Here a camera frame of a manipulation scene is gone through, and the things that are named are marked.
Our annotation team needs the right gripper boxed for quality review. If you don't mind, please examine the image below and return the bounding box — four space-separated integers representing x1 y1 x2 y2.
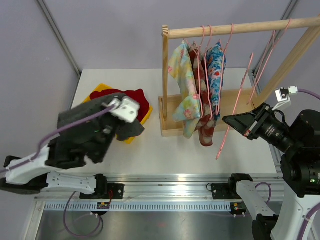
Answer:
224 101 301 153

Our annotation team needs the blue floral garment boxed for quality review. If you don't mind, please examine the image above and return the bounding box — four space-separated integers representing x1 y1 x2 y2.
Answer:
205 41 227 122

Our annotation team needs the pink hanger of red skirt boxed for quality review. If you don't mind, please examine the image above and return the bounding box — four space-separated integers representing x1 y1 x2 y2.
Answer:
247 18 292 105

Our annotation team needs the red skirt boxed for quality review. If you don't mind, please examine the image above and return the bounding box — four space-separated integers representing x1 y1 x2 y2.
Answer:
89 88 150 122

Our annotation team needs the dark grey dotted garment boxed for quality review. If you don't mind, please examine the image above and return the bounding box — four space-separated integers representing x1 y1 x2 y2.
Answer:
51 93 145 170

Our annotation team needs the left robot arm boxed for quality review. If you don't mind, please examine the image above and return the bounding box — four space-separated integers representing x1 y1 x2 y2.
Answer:
0 108 122 199

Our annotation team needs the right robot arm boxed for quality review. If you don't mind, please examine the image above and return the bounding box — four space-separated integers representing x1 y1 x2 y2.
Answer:
222 103 320 240

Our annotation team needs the wooden clothes rack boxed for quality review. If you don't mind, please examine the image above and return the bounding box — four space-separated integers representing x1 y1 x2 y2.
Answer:
158 17 320 137

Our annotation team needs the red plaid garment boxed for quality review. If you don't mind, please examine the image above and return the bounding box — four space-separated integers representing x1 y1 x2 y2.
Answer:
188 42 215 147

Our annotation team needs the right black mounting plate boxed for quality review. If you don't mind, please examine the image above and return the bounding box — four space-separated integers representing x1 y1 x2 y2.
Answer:
211 183 241 200

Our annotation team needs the black mounting plate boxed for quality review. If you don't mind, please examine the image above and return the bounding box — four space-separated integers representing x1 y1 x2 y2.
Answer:
79 183 125 200
211 183 241 200

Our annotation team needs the pastel floral garment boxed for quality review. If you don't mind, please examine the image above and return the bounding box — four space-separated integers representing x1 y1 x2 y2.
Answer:
168 41 202 139

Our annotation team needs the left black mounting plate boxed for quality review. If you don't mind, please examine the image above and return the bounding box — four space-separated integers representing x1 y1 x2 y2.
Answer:
79 183 125 200

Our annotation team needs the yellow plastic tray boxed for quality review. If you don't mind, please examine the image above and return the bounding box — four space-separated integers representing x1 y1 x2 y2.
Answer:
82 83 154 145

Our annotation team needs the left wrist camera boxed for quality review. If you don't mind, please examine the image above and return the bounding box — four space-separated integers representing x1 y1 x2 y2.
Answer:
108 96 140 124

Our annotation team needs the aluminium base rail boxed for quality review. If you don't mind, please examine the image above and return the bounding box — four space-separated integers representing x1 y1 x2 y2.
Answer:
34 172 286 212

